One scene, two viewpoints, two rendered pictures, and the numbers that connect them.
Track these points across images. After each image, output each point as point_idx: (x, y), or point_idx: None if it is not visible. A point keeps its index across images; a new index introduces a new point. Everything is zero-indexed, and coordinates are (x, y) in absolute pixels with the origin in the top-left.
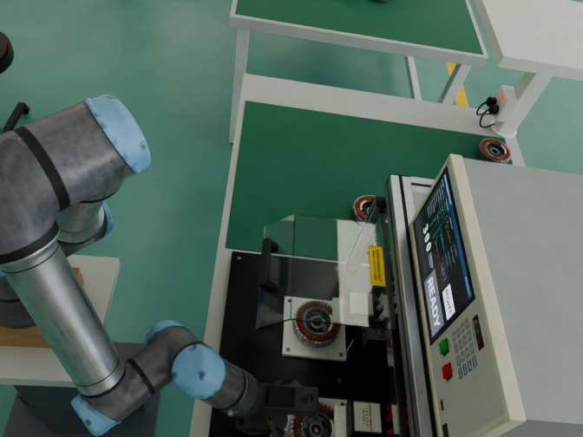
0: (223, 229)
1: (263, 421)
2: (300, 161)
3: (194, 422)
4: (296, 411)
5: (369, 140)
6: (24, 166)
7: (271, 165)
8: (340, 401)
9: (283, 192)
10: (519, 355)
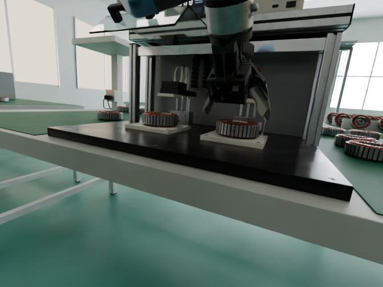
0: (15, 132)
1: (248, 62)
2: (37, 117)
3: (194, 175)
4: (251, 44)
5: (68, 113)
6: None
7: (15, 119)
8: None
9: (44, 121)
10: None
